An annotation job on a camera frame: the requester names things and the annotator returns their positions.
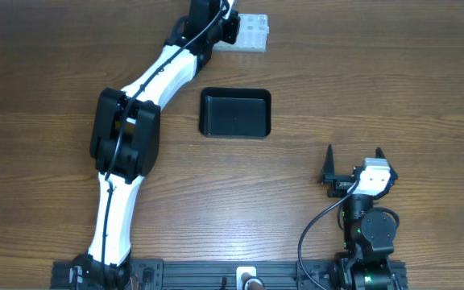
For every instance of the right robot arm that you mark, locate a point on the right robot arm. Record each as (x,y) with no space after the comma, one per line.
(371,231)

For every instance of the black tray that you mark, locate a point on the black tray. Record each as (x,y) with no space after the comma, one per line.
(236,117)

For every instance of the clear test tube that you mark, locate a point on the clear test tube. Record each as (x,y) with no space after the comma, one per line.
(208,114)

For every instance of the mounting rail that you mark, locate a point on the mounting rail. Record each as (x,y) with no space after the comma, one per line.
(200,274)

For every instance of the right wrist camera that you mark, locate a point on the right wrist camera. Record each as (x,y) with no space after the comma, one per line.
(373,177)

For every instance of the white test tube rack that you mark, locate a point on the white test tube rack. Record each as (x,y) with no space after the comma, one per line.
(254,34)

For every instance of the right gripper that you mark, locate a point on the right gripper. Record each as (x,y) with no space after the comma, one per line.
(336,185)

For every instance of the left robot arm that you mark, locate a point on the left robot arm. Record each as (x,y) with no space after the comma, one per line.
(115,225)

